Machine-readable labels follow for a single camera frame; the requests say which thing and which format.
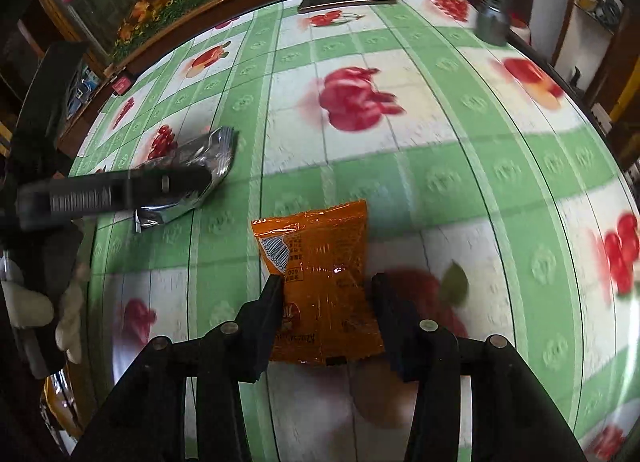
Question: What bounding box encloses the black mobile phone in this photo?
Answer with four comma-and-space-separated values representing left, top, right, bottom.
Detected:
298, 0, 397, 14

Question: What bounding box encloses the glossy orange snack packet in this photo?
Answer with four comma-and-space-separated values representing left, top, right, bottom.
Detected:
251, 199, 387, 367

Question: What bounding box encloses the green checked fruit tablecloth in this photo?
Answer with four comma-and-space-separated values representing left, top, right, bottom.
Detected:
67, 0, 640, 462

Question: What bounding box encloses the large silver foil packet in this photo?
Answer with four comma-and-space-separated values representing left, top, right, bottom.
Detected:
132, 125, 237, 234

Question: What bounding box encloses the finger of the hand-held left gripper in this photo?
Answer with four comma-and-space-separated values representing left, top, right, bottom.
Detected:
15, 167, 213, 231

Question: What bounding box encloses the person's left hand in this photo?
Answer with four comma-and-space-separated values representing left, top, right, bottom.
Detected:
0, 263, 87, 364

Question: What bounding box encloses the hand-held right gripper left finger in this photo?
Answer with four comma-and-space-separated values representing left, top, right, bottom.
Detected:
70, 275, 285, 462

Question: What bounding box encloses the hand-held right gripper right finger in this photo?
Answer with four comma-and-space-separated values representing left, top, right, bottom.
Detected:
371, 272, 590, 462

